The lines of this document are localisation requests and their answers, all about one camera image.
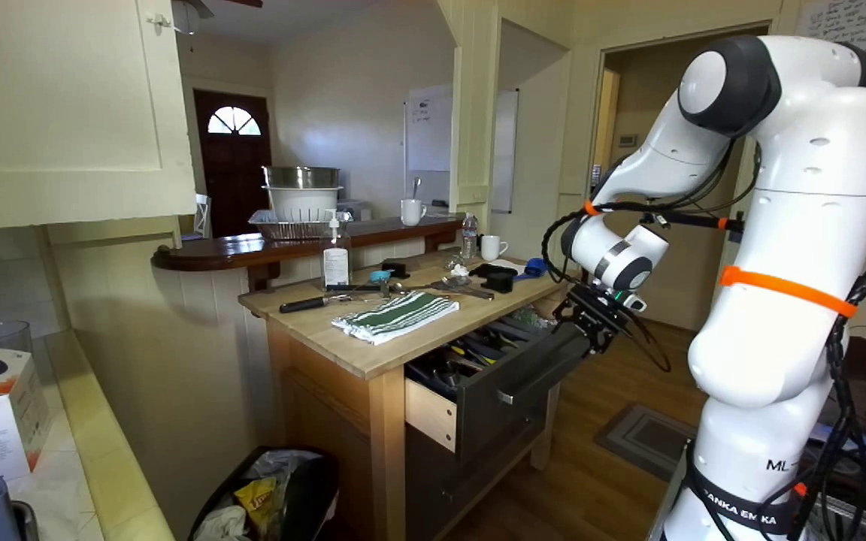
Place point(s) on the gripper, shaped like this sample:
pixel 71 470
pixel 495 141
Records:
pixel 587 309

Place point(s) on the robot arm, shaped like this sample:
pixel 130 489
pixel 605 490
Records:
pixel 794 225

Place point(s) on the dark grey drawer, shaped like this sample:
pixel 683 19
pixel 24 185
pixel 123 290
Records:
pixel 463 481
pixel 508 383

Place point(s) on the dark grey lower drawer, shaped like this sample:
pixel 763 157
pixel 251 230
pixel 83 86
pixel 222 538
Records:
pixel 463 481

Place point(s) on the blue cloth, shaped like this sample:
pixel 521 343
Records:
pixel 532 267

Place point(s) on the small black container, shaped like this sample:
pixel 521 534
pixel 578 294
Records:
pixel 500 282

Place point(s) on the black cloth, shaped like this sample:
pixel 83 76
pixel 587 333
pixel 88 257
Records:
pixel 489 268

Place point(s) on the white mug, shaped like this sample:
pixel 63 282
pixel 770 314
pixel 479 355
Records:
pixel 490 248
pixel 411 213

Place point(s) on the heap of kitchen utensils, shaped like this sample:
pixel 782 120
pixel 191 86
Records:
pixel 470 353

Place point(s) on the metal tongs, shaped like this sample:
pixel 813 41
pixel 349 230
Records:
pixel 463 289

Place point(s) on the crumpled clear plastic wrap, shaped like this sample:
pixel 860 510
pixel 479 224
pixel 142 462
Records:
pixel 458 269

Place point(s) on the clear plastic water bottle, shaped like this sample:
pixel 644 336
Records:
pixel 469 240

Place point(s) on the grey door mat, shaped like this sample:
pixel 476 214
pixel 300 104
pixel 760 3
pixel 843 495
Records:
pixel 643 439

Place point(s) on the whiteboard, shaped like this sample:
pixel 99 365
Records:
pixel 430 135
pixel 504 150

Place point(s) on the green white striped towel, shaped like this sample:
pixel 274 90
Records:
pixel 395 317

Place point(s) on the small black box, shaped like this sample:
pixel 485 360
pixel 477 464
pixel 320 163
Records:
pixel 395 268

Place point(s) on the metal spoon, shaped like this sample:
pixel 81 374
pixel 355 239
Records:
pixel 416 188

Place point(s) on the wooden kitchen island cart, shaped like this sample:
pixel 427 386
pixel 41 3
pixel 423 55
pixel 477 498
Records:
pixel 343 353

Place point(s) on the clear pump soap bottle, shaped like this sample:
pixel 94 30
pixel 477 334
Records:
pixel 336 259

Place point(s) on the white colander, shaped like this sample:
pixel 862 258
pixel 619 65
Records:
pixel 303 203

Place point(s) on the aluminium foil tray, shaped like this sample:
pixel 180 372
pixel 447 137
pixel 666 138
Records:
pixel 290 227

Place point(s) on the steel mixing bowl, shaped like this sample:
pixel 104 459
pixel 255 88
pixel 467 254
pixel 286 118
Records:
pixel 301 177

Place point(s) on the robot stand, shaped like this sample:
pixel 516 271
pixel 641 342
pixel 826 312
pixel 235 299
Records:
pixel 861 496

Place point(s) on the black trash bin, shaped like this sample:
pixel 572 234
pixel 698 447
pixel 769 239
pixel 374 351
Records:
pixel 305 496

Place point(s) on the wooden bar counter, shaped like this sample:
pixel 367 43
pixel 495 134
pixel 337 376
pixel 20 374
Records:
pixel 237 252

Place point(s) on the dark wooden door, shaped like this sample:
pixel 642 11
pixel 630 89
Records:
pixel 231 180

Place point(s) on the handwritten paper sheet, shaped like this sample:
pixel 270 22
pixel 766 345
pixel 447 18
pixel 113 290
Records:
pixel 846 26

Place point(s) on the white chair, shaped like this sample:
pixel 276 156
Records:
pixel 201 216

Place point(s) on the ceiling fan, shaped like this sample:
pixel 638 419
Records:
pixel 196 9

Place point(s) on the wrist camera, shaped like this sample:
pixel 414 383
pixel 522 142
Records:
pixel 632 301

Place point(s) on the cream wall cabinet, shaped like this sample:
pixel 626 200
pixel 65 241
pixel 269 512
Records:
pixel 65 113

